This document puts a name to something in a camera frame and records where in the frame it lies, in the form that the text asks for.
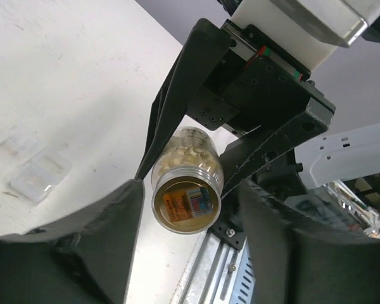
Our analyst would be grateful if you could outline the clear pill bottle yellow capsules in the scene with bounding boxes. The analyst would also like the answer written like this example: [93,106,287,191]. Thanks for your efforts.
[151,127,224,234]

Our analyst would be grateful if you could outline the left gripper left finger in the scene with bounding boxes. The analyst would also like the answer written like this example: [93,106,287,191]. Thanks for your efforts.
[0,179,144,303]

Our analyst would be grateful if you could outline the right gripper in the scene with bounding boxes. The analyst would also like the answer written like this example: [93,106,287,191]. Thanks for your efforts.
[136,18,336,198]

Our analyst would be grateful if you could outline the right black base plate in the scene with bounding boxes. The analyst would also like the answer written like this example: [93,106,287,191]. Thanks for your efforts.
[209,218,246,251]

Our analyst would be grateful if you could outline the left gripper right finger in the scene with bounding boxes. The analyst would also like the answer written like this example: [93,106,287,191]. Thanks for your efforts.
[238,181,380,303]

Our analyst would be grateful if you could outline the clear pill organizer box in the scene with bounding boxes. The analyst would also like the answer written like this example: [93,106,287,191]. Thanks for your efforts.
[0,125,72,204]

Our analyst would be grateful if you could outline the perforated cable tray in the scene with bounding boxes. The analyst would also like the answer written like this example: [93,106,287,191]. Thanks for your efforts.
[229,249,255,304]

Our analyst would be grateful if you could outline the aluminium mounting rail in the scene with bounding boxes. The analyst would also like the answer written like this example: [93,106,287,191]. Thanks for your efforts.
[171,232,243,304]

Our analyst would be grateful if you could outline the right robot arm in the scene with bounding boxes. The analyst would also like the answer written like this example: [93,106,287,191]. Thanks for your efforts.
[136,18,380,196]

